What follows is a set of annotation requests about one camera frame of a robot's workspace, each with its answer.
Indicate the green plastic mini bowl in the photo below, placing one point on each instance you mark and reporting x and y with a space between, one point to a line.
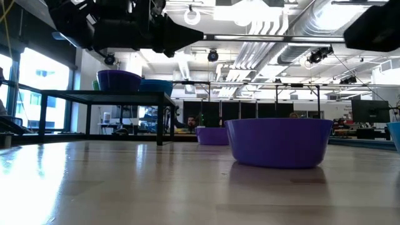
95 86

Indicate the black desktop monitor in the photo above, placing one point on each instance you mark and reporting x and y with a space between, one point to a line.
370 111

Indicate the black ceiling-mounted device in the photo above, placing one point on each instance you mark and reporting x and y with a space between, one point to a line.
213 56
318 55
109 59

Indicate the purple plastic mini bowl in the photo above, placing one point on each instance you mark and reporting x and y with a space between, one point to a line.
278 143
118 82
212 137

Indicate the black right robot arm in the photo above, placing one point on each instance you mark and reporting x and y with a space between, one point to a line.
375 28

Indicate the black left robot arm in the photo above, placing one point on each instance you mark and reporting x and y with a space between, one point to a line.
72 22

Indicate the black perforated metal shelf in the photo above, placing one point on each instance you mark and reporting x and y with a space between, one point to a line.
109 97

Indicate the black partition wall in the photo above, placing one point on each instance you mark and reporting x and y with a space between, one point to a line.
247 111

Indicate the blue plastic mini bowl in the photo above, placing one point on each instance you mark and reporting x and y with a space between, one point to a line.
394 136
157 89

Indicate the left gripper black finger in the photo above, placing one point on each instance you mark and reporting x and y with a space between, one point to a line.
181 36

